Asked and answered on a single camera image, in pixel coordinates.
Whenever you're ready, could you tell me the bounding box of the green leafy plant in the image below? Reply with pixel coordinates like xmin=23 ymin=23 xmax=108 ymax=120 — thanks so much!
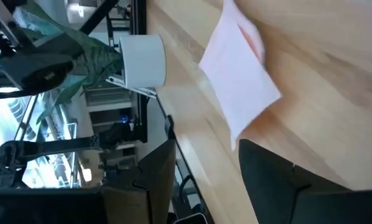
xmin=13 ymin=0 xmax=124 ymax=125

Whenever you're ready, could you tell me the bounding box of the pink sticky note pad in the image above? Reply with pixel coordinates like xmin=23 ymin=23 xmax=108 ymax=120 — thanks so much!
xmin=198 ymin=0 xmax=282 ymax=152

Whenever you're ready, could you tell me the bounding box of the white plant pot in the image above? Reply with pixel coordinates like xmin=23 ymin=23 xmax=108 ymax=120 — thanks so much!
xmin=119 ymin=34 xmax=167 ymax=90

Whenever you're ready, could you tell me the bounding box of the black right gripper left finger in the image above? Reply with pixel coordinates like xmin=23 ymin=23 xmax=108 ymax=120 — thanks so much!
xmin=0 ymin=139 xmax=177 ymax=224

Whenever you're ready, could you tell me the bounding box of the black background equipment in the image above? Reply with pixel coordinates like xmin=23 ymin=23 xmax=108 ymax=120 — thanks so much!
xmin=0 ymin=51 xmax=75 ymax=96
xmin=0 ymin=136 xmax=101 ymax=189

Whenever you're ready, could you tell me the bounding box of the grey background cabinet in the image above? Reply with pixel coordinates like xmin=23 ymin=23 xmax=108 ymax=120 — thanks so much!
xmin=85 ymin=83 xmax=137 ymax=170

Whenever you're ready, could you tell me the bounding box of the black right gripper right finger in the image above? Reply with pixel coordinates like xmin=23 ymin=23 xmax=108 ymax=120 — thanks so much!
xmin=238 ymin=138 xmax=372 ymax=224

